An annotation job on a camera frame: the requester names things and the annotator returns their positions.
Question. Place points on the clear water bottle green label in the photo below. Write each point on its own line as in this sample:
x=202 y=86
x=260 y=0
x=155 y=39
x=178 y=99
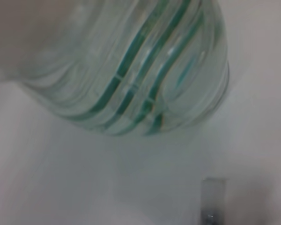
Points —
x=131 y=70

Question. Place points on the grey marker pen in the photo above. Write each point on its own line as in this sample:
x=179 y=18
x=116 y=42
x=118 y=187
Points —
x=213 y=201

